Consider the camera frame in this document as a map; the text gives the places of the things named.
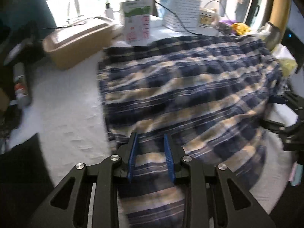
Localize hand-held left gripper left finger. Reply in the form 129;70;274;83
26;132;139;228

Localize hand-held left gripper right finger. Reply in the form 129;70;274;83
163;134;277;228

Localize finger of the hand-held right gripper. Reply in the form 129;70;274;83
260;119;289;136
268;91;304;110

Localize plaid pants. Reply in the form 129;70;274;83
96;35;284;228

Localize yellow tissue pack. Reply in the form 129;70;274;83
275;44;298;78

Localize purple yellow duck toy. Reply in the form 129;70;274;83
218;19;252;36

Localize yellow curtain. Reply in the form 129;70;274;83
268;0;291;26

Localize cream bear mug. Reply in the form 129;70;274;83
197;8;220;36

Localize white perforated basket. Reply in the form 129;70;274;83
163;0;202;32

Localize beige lunch box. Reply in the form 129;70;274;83
42;17;117;70

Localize spray can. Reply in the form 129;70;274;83
13;62;32;108

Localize white green milk carton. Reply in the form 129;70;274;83
121;0;152;45

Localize white charger plug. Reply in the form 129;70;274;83
104;2;115;19

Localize dark blue curtain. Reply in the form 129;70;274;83
0;0;57;29

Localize black cable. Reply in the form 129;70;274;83
152;0;228;36

